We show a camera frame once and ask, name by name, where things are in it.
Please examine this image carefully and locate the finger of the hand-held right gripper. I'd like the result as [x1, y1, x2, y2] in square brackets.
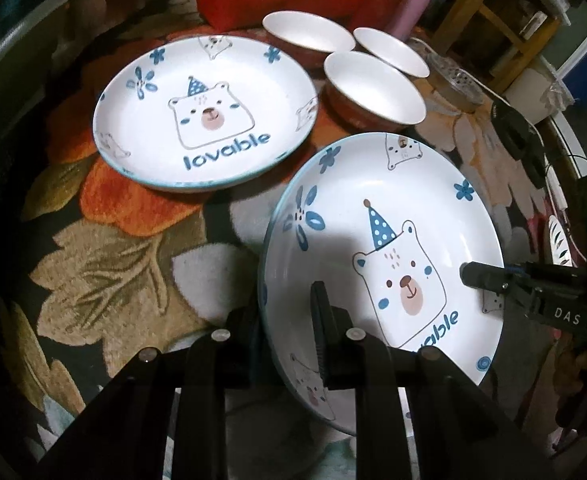
[460, 260, 535, 317]

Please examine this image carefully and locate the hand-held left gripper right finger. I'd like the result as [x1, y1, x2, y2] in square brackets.
[310, 282, 555, 480]

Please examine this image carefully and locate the floral tablecloth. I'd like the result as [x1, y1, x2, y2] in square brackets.
[21, 10, 587, 480]

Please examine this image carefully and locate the striped white object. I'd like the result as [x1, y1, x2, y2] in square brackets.
[546, 215, 575, 267]

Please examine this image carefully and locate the red bowl white inside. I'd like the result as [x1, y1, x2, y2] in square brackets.
[323, 51, 427, 133]
[262, 11, 355, 68]
[353, 27, 430, 79]

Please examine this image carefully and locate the wooden stool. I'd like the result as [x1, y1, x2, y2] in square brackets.
[433, 0, 565, 91]

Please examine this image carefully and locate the black device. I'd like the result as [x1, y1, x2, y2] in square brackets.
[488, 100, 550, 191]

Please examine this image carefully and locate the bear print plate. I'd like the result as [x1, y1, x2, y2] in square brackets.
[92, 35, 320, 192]
[258, 132, 507, 436]

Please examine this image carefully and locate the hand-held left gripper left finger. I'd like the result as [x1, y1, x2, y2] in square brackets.
[38, 305, 265, 480]

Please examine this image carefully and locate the white plastic bag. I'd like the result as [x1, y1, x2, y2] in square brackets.
[503, 67, 570, 127]

